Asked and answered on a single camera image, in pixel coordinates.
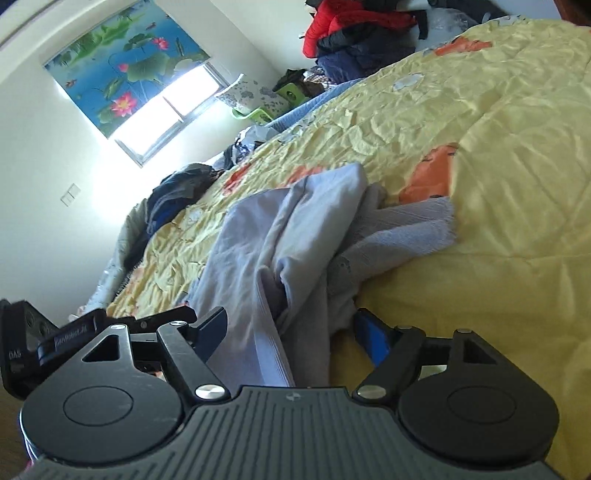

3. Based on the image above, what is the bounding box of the lavender long sleeve top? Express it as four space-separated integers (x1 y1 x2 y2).
187 163 455 391

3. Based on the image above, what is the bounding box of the folded dark clothes stack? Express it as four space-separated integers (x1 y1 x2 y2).
145 163 223 237

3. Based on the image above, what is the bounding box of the pale grey printed blanket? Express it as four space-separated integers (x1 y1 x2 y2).
68 199 147 322

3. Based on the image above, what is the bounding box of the white plastic bag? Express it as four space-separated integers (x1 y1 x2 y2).
221 125 279 170

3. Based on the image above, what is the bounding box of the blue knitted blanket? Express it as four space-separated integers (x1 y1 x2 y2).
266 79 360 133

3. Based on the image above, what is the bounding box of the green plastic stool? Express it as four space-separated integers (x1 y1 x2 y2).
231 83 310 125

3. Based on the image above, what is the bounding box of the floral white pillow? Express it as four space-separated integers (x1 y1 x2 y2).
215 74 290 125

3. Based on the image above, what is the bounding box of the lotus print roller blind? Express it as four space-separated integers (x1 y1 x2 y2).
45 1 211 137

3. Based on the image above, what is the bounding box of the yellow cartoon print quilt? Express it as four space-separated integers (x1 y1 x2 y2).
108 19 590 479

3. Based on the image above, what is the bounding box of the dark navy jacket pile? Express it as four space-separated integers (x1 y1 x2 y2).
315 23 416 84

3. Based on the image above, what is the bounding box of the red puffer jacket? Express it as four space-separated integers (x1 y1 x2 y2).
303 1 426 59

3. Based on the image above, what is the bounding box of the brown wooden door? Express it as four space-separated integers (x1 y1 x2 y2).
554 0 591 26

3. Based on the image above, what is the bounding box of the white wall switch plate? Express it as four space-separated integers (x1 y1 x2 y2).
60 183 81 207

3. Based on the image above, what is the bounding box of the window with grey frame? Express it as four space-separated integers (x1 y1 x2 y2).
109 62 229 166

